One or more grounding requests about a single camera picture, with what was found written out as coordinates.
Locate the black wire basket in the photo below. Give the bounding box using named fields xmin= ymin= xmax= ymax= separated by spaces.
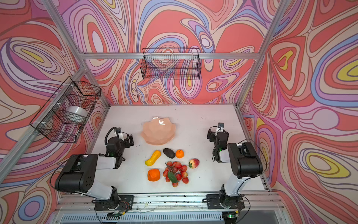
xmin=29 ymin=77 xmax=102 ymax=143
xmin=140 ymin=47 xmax=201 ymax=80

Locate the dark fake avocado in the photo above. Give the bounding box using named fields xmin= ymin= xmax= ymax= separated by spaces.
xmin=163 ymin=148 xmax=175 ymax=159

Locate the front aluminium rail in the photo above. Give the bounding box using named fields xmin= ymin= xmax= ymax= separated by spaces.
xmin=55 ymin=191 xmax=285 ymax=213

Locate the red yellow fake apple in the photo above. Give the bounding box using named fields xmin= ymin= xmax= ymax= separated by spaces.
xmin=188 ymin=158 xmax=200 ymax=169

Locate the yellow orange fake squash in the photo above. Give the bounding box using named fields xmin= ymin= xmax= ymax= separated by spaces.
xmin=145 ymin=150 xmax=161 ymax=166

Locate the silver tape roll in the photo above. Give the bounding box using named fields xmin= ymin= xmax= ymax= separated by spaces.
xmin=65 ymin=105 xmax=88 ymax=123

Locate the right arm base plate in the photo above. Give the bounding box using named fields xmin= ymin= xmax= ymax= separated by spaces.
xmin=203 ymin=194 xmax=245 ymax=211

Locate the large fake orange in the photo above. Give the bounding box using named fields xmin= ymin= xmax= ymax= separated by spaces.
xmin=147 ymin=169 xmax=161 ymax=182

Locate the rear black wire basket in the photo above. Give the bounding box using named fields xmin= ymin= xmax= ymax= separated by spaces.
xmin=140 ymin=47 xmax=201 ymax=80

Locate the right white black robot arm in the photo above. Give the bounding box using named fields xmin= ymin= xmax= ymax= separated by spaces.
xmin=204 ymin=123 xmax=263 ymax=211

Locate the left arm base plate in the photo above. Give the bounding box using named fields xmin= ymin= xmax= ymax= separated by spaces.
xmin=92 ymin=195 xmax=134 ymax=211

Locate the pink faceted fruit bowl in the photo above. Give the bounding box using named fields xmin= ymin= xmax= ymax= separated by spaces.
xmin=141 ymin=117 xmax=176 ymax=146

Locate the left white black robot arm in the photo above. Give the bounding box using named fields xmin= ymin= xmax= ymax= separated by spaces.
xmin=54 ymin=127 xmax=134 ymax=211

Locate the small fake tangerine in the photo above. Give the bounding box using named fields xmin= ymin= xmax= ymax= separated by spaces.
xmin=175 ymin=149 xmax=185 ymax=158

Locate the red fake grape bunch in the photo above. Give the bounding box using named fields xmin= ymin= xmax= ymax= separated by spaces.
xmin=163 ymin=161 xmax=189 ymax=188

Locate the left black wire basket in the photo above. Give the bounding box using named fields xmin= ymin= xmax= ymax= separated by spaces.
xmin=29 ymin=77 xmax=102 ymax=143

